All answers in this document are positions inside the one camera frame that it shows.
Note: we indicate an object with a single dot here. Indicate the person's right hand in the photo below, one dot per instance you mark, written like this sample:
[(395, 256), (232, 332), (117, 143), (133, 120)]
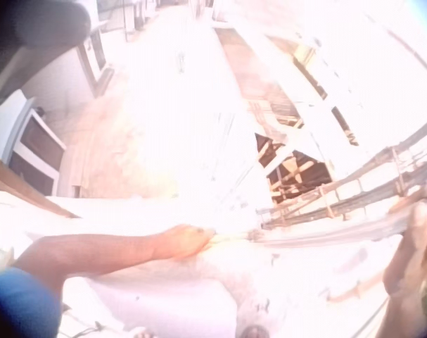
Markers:
[(408, 264)]

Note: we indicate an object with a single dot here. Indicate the person's left hand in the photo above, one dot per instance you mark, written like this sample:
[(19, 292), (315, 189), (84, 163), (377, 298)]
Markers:
[(183, 243)]

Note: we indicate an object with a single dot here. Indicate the person's left fingers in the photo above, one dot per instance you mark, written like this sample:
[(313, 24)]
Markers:
[(207, 236)]

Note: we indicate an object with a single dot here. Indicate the person's right fingers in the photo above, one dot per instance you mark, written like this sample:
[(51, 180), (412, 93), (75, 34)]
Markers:
[(420, 222)]

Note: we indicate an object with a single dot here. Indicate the grey steel rod bundle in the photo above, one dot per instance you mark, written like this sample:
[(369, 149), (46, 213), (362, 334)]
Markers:
[(322, 235)]

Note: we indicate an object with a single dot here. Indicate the steel rebar cage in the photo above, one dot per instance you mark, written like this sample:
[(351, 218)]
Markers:
[(368, 183)]

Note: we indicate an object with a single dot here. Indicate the brown rod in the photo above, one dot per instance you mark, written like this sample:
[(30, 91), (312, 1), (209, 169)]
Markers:
[(354, 290)]

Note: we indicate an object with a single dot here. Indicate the brown wooden plank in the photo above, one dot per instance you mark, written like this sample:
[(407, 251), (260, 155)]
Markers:
[(26, 190)]

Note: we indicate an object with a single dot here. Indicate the dark curved object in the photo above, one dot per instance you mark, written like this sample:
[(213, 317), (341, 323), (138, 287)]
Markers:
[(30, 38)]

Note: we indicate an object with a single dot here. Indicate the wooden scaffold frame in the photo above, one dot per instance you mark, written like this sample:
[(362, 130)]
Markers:
[(294, 169)]

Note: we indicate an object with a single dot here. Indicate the large white window frame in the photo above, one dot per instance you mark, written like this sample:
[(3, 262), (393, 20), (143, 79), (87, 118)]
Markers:
[(37, 151)]

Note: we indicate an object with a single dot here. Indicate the small white window frame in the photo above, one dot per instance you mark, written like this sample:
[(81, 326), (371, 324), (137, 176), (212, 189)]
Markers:
[(95, 60)]

